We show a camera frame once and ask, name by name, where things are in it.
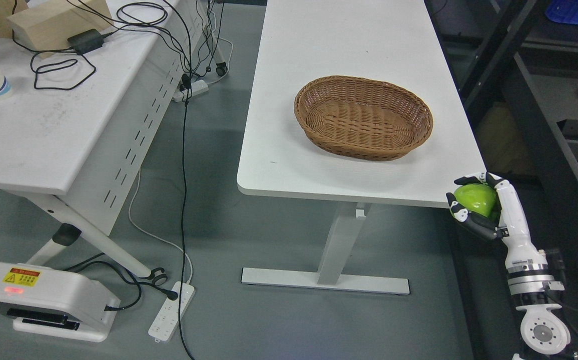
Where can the green apple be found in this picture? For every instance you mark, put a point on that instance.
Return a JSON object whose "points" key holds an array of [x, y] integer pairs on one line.
{"points": [[479, 198]]}

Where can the white standing desk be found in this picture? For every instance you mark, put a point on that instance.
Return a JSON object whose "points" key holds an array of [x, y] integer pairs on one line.
{"points": [[386, 40]]}

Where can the wooden block with hole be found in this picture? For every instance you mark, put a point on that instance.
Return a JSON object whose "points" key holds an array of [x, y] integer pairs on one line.
{"points": [[48, 25]]}

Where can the white folding table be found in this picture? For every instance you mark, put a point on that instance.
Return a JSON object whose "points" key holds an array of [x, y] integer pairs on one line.
{"points": [[75, 145]]}

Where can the white power strip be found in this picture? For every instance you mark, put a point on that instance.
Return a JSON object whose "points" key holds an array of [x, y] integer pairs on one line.
{"points": [[197, 88], [167, 320]]}

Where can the black metal shelf rack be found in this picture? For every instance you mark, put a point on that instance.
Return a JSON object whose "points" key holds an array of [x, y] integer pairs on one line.
{"points": [[538, 79]]}

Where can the white power strip near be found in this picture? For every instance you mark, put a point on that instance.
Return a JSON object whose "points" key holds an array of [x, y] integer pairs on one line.
{"points": [[167, 320]]}

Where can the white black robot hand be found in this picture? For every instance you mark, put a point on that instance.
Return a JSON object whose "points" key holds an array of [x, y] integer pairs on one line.
{"points": [[510, 227]]}

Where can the brown wicker basket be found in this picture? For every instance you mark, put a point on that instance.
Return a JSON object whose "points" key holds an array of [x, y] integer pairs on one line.
{"points": [[362, 118]]}

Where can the black power adapter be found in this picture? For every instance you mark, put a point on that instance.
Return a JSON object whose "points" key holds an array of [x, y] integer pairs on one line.
{"points": [[86, 41]]}

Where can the white power strip far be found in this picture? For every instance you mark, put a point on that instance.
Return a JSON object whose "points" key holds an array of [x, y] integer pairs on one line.
{"points": [[197, 88]]}

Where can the white machine with warning label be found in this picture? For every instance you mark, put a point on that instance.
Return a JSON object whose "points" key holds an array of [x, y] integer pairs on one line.
{"points": [[56, 303]]}

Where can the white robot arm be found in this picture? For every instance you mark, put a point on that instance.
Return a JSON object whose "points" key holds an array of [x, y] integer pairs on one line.
{"points": [[541, 330]]}

